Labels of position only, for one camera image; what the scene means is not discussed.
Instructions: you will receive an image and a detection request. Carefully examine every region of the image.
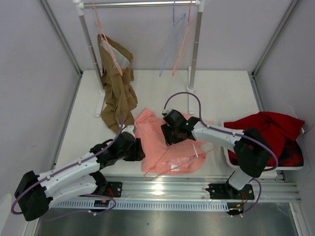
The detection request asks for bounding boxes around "white perforated basket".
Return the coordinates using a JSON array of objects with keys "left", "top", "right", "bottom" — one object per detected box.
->
[{"left": 222, "top": 105, "right": 307, "bottom": 173}]

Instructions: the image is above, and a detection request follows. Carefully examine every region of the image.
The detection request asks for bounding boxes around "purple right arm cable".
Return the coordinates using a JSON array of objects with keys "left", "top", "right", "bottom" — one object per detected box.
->
[{"left": 161, "top": 91, "right": 280, "bottom": 218}]

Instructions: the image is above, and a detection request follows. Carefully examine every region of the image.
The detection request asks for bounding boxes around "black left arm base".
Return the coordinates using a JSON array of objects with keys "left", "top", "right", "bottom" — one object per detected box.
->
[{"left": 93, "top": 173, "right": 123, "bottom": 198}]

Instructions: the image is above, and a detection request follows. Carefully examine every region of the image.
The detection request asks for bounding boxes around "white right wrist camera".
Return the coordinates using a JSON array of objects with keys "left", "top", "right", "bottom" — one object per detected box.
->
[{"left": 162, "top": 109, "right": 171, "bottom": 116}]

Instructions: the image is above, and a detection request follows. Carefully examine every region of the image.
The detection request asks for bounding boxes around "pink hanger holding tan skirt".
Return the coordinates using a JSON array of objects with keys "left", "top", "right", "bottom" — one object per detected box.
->
[{"left": 92, "top": 1, "right": 123, "bottom": 76}]

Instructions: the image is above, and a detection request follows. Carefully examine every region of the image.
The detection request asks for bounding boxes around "pink wire hanger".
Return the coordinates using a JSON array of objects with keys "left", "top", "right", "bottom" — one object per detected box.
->
[
  {"left": 142, "top": 141, "right": 219, "bottom": 181},
  {"left": 172, "top": 1, "right": 197, "bottom": 76}
]

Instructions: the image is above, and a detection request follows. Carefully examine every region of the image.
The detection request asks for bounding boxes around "white slotted cable duct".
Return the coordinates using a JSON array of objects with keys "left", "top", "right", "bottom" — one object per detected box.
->
[{"left": 53, "top": 199, "right": 229, "bottom": 212}]

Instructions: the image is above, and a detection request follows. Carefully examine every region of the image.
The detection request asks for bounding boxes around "white garment rack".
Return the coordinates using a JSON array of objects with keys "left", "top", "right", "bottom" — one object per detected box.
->
[{"left": 73, "top": 0, "right": 205, "bottom": 118}]

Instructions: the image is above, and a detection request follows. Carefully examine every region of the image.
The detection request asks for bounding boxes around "blue wire hanger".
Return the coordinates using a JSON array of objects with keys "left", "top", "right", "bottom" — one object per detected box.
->
[{"left": 159, "top": 1, "right": 186, "bottom": 77}]

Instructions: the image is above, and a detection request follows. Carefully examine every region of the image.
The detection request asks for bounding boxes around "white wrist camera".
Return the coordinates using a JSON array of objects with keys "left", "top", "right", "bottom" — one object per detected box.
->
[
  {"left": 122, "top": 125, "right": 135, "bottom": 136},
  {"left": 162, "top": 109, "right": 171, "bottom": 116}
]

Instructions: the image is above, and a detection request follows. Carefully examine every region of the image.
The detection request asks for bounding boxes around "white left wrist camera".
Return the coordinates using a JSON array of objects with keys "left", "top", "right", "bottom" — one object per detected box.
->
[{"left": 122, "top": 125, "right": 135, "bottom": 136}]

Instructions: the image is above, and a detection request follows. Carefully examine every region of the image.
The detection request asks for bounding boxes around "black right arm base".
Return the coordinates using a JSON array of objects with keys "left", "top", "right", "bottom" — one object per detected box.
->
[{"left": 205, "top": 178, "right": 255, "bottom": 218}]

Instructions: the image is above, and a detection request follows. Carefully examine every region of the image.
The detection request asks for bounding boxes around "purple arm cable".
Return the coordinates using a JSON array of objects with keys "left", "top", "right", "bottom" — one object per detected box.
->
[
  {"left": 161, "top": 91, "right": 280, "bottom": 218},
  {"left": 11, "top": 116, "right": 125, "bottom": 217}
]

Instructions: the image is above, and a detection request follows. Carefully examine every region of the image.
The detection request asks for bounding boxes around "tan brown skirt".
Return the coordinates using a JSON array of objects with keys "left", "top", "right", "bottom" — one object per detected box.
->
[{"left": 97, "top": 34, "right": 138, "bottom": 133}]

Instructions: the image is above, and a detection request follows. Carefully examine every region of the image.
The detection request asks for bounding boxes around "pink skirt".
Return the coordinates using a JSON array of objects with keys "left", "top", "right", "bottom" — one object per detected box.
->
[{"left": 134, "top": 108, "right": 193, "bottom": 161}]

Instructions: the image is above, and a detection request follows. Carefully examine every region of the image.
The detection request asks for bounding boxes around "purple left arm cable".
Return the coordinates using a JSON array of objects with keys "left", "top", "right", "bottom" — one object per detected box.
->
[{"left": 11, "top": 116, "right": 125, "bottom": 217}]

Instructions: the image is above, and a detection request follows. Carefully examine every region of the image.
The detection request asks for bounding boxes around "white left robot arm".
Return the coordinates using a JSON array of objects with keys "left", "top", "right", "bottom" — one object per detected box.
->
[{"left": 11, "top": 132, "right": 145, "bottom": 221}]

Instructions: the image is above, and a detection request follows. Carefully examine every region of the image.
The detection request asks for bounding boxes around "aluminium mounting rail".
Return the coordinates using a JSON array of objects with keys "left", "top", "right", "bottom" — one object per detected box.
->
[{"left": 49, "top": 173, "right": 302, "bottom": 204}]

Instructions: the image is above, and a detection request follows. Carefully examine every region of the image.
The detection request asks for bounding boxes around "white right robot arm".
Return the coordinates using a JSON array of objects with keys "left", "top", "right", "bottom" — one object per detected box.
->
[{"left": 161, "top": 110, "right": 273, "bottom": 199}]

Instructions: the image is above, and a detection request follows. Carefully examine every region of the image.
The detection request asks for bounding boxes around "red garment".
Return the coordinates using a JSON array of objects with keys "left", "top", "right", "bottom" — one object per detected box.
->
[{"left": 223, "top": 111, "right": 306, "bottom": 168}]

